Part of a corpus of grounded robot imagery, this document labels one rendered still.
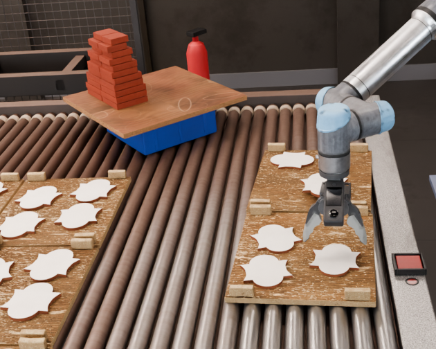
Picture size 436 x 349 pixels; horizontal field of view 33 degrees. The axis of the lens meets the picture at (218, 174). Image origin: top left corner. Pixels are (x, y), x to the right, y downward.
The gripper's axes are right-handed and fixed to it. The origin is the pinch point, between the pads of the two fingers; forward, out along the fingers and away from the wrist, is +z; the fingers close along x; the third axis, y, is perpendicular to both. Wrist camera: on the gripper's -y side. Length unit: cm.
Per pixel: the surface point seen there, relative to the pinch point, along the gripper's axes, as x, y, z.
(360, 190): -4.1, 38.3, 4.7
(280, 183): 20.0, 41.5, 4.7
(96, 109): 91, 74, -6
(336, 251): -0.2, 3.6, 3.9
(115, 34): 83, 81, -31
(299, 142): 19, 75, 6
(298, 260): 8.9, -0.5, 4.7
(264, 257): 17.3, -1.4, 3.9
